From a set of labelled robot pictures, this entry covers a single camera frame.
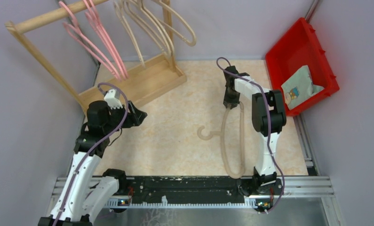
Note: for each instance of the printed cloth in bin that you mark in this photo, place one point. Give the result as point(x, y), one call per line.
point(299, 88)

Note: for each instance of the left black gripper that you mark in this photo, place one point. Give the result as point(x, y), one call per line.
point(135, 117)

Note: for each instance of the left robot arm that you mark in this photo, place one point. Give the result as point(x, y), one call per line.
point(84, 168)

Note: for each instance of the beige hanger with left hook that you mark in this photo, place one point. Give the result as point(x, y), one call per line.
point(225, 148)

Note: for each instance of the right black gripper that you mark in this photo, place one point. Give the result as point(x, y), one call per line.
point(232, 102)

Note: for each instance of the wooden hanger rack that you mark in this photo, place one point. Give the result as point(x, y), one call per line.
point(143, 84)

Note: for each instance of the beige plastic hanger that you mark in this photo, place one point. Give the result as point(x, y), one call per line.
point(119, 11)

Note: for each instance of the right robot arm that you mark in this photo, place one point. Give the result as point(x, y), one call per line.
point(268, 118)

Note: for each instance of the pink plastic hanger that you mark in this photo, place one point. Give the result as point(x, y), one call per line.
point(95, 22)

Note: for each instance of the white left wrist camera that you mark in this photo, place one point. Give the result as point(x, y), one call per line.
point(112, 99)

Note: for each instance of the black base bar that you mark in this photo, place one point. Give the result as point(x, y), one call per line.
point(187, 190)

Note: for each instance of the aluminium rail frame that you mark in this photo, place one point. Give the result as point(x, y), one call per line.
point(295, 187)

